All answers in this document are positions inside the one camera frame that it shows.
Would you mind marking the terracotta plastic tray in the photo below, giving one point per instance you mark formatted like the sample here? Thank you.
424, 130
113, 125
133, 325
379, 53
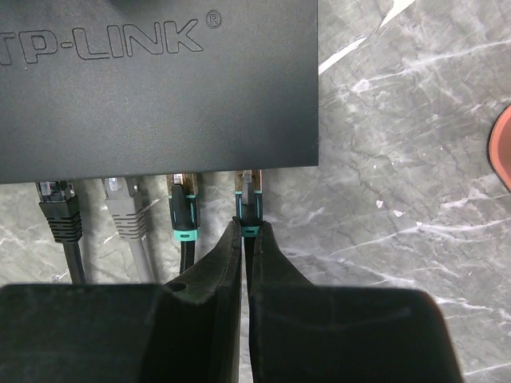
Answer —
500, 147

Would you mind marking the black network switch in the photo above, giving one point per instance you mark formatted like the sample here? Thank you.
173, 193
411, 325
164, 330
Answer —
93, 89

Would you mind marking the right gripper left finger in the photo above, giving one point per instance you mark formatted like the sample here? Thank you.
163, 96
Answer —
186, 330

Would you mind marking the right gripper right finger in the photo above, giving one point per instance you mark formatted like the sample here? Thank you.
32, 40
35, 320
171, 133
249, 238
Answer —
302, 332

